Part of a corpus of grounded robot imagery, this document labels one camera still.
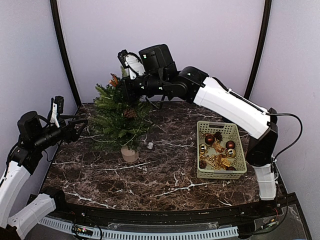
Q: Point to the pale green plastic basket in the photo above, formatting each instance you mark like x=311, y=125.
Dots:
x=229, y=132

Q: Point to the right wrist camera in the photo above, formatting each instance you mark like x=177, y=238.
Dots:
x=131, y=61

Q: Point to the gold bauble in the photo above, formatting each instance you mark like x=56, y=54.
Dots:
x=203, y=148
x=230, y=153

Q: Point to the brown bauble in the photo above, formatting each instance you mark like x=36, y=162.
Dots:
x=209, y=139
x=231, y=168
x=230, y=144

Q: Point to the white cable duct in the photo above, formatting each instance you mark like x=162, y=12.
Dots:
x=123, y=231

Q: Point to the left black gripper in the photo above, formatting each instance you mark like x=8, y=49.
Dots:
x=72, y=135

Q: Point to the dark pine cone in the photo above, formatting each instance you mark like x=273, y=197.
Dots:
x=130, y=113
x=218, y=136

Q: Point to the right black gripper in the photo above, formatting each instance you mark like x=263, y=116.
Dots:
x=126, y=90

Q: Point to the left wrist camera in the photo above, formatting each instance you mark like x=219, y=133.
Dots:
x=57, y=107

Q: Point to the brown bauble front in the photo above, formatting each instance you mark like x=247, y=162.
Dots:
x=231, y=168

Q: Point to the gold bauble right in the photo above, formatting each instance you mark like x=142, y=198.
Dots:
x=230, y=153

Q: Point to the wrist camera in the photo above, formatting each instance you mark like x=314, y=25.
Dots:
x=131, y=61
x=57, y=107

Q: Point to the brown bauble right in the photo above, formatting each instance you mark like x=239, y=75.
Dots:
x=230, y=144

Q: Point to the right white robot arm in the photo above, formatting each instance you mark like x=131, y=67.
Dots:
x=153, y=72

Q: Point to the copper ribbon bow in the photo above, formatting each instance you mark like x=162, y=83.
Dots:
x=218, y=148
x=115, y=81

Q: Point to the brown bauble back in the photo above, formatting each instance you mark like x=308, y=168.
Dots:
x=209, y=139

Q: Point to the brown pine cone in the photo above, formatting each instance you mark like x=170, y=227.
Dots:
x=202, y=164

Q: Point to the round wooden tree base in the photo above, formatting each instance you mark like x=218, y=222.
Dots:
x=128, y=155

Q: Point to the small green christmas tree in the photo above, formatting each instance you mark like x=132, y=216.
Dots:
x=113, y=129

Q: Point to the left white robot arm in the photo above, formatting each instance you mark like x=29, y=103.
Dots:
x=36, y=135

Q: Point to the gold bauble left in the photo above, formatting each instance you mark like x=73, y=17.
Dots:
x=203, y=148

